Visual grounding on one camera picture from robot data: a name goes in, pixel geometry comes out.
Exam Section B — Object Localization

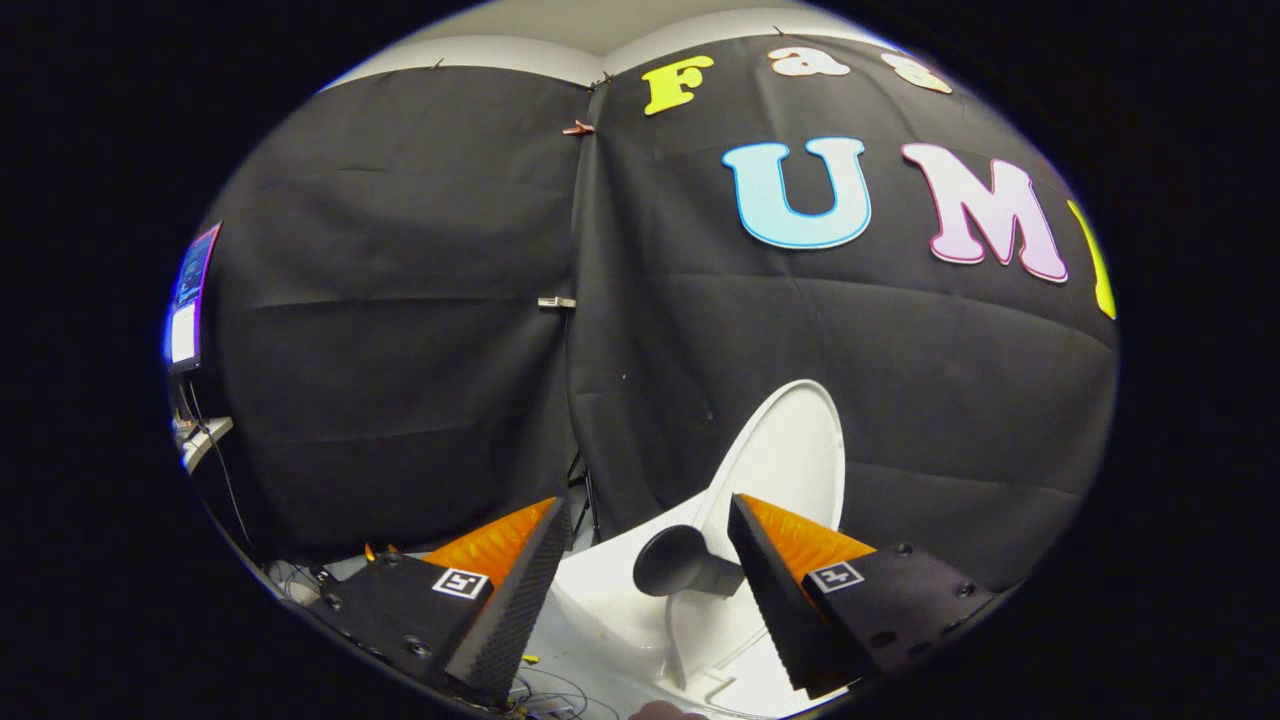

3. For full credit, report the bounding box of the white toilet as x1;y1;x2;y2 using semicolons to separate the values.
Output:
520;505;851;719

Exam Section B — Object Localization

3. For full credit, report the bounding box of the computer monitor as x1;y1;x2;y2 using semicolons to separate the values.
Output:
164;221;222;374

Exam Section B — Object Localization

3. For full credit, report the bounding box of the black lid handle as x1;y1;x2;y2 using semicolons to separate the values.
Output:
633;525;747;599

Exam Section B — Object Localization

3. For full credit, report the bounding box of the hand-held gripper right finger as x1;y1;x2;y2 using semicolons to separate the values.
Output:
727;492;1001;701

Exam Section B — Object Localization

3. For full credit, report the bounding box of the black backdrop stand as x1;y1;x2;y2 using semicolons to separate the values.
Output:
568;452;604;546

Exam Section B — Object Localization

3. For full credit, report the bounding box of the black backdrop cloth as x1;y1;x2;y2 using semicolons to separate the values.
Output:
190;35;1119;591

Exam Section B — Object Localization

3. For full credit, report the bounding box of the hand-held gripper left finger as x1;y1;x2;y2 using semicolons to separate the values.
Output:
305;497;573;706

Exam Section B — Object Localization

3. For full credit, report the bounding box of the white toilet lid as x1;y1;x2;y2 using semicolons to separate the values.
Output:
665;379;847;691

